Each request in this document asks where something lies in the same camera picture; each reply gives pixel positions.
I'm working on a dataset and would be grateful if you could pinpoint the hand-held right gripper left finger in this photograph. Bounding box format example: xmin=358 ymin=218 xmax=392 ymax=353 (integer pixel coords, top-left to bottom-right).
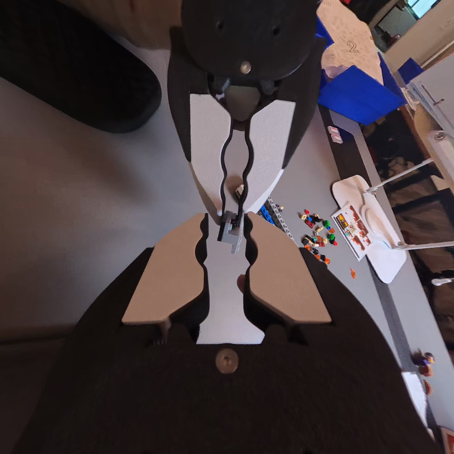
xmin=122 ymin=213 xmax=210 ymax=344

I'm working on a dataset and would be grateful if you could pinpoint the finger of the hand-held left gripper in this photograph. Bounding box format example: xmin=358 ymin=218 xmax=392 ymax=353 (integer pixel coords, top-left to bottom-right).
xmin=189 ymin=93 xmax=235 ymax=217
xmin=239 ymin=99 xmax=298 ymax=215

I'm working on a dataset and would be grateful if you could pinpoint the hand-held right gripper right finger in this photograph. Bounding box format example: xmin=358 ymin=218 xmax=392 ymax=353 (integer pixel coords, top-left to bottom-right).
xmin=244 ymin=212 xmax=332 ymax=344

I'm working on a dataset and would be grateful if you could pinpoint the pile of lego pieces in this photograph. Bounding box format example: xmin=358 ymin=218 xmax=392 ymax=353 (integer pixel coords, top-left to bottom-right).
xmin=299 ymin=209 xmax=339 ymax=266

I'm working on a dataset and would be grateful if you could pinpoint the small grey lego assembly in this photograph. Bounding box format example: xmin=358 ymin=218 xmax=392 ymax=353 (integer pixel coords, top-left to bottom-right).
xmin=216 ymin=210 xmax=245 ymax=255

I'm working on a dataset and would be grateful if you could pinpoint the person's left forearm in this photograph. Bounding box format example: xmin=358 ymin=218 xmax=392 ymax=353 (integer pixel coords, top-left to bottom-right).
xmin=58 ymin=0 xmax=179 ymax=50

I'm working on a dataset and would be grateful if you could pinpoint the long grey lego build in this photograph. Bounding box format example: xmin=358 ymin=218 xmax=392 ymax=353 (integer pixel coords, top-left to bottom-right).
xmin=258 ymin=196 xmax=298 ymax=245

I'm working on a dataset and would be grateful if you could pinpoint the lego sticker sheet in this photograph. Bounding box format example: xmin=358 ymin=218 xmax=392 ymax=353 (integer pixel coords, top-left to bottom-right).
xmin=331 ymin=205 xmax=373 ymax=262

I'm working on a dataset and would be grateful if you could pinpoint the purple lego minifigure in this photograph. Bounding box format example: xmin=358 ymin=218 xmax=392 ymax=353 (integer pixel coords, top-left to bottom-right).
xmin=411 ymin=349 xmax=436 ymax=377

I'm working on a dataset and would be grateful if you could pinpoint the white book stand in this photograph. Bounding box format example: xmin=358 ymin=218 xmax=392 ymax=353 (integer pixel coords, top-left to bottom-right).
xmin=332 ymin=158 xmax=454 ymax=287

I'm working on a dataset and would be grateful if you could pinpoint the black mesh armrest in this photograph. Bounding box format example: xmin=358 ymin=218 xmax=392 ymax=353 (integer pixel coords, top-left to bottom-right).
xmin=0 ymin=0 xmax=162 ymax=134

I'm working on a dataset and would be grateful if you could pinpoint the printed white paper bag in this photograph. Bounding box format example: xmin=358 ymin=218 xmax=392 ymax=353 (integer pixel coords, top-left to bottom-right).
xmin=401 ymin=371 xmax=437 ymax=440

